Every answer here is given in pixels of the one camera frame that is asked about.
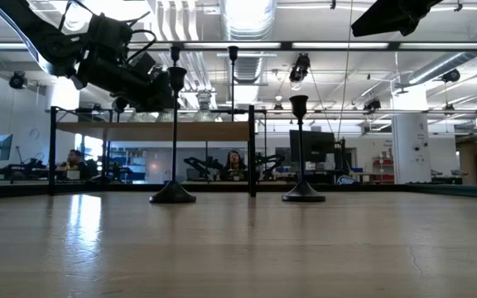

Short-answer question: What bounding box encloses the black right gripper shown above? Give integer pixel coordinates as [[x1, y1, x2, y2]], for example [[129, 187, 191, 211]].
[[350, 0, 445, 38]]

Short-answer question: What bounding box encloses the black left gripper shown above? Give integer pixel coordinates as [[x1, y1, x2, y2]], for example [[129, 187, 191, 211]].
[[76, 50, 176, 114]]

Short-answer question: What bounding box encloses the ribbed clear glass candle holder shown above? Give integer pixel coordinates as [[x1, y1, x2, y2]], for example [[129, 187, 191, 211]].
[[155, 108, 176, 123], [191, 90, 218, 123], [127, 110, 157, 123]]

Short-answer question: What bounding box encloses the black metal candlestick holder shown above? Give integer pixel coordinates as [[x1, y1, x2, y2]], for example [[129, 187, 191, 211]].
[[169, 45, 182, 70], [227, 45, 240, 123], [281, 94, 327, 203], [149, 65, 197, 204]]

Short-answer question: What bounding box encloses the black linear ceiling light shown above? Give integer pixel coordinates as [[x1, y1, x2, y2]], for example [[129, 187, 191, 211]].
[[126, 40, 477, 52]]

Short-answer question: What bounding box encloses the person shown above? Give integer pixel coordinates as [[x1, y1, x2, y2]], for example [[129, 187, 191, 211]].
[[58, 148, 89, 181], [220, 149, 248, 182]]

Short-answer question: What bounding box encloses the white pillar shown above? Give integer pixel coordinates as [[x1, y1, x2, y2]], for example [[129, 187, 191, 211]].
[[390, 93, 430, 185]]

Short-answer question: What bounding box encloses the black monitor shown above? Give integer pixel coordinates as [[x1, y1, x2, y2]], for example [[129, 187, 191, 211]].
[[289, 129, 335, 163]]

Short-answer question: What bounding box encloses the red storage shelf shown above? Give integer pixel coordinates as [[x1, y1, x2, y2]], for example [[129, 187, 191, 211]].
[[373, 156, 393, 183]]

